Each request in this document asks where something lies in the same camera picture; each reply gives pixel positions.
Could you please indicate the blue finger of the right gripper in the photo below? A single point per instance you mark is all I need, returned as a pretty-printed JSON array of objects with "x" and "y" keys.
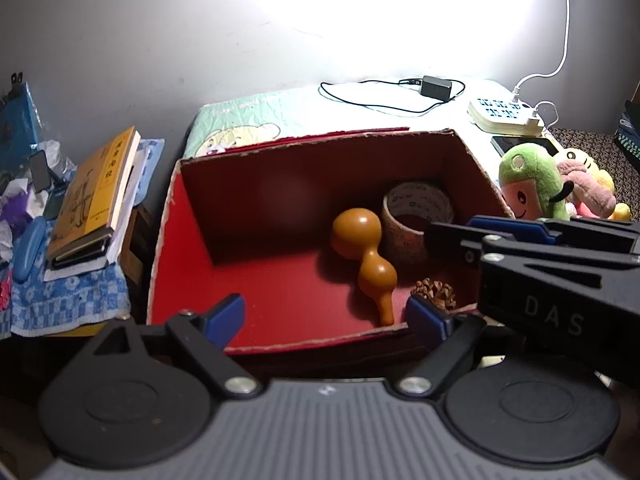
[{"x": 527, "y": 231}]

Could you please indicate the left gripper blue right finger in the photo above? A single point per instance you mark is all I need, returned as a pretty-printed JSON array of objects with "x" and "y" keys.
[{"x": 431, "y": 325}]

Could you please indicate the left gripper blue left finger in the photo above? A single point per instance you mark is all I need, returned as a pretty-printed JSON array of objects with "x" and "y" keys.
[{"x": 224, "y": 320}]

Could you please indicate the brown wooden gourd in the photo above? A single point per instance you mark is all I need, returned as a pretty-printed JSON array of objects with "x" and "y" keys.
[{"x": 356, "y": 234}]

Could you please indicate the pine cone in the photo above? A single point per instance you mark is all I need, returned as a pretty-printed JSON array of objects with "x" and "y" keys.
[{"x": 436, "y": 292}]

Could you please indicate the green plush toy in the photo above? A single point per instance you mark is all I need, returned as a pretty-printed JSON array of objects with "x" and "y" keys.
[{"x": 531, "y": 184}]

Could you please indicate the pink plush toy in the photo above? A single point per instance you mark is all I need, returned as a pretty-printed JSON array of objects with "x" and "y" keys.
[{"x": 588, "y": 196}]

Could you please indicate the yellow plush toy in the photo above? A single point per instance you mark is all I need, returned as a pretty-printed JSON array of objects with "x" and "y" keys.
[{"x": 615, "y": 210}]

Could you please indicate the brown packing tape roll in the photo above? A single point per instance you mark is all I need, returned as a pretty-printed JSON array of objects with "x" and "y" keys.
[{"x": 407, "y": 211}]

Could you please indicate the white power strip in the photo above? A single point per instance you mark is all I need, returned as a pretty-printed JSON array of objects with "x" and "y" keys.
[{"x": 505, "y": 117}]

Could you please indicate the red cardboard box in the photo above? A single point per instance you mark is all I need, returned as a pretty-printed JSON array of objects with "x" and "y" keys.
[{"x": 257, "y": 221}]

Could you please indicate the blue patterned cloth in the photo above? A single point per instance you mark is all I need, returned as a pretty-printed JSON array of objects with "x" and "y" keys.
[{"x": 39, "y": 307}]

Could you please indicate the dark green patterned bag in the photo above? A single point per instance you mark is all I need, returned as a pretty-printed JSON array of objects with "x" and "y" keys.
[{"x": 627, "y": 134}]

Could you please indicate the black notebook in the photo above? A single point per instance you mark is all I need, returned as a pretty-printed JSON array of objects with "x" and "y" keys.
[{"x": 88, "y": 252}]

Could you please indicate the black power adapter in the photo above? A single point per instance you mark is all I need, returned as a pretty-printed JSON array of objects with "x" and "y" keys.
[{"x": 436, "y": 88}]

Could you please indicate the yellow book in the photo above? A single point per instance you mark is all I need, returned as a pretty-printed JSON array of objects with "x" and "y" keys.
[{"x": 93, "y": 200}]

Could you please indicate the blue glasses case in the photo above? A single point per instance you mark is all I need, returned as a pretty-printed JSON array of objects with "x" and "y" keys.
[{"x": 27, "y": 249}]

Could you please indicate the small black phone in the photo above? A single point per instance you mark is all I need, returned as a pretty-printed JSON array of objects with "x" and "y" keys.
[{"x": 40, "y": 171}]

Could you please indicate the purple toy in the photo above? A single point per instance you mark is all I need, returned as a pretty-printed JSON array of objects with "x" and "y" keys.
[{"x": 15, "y": 210}]

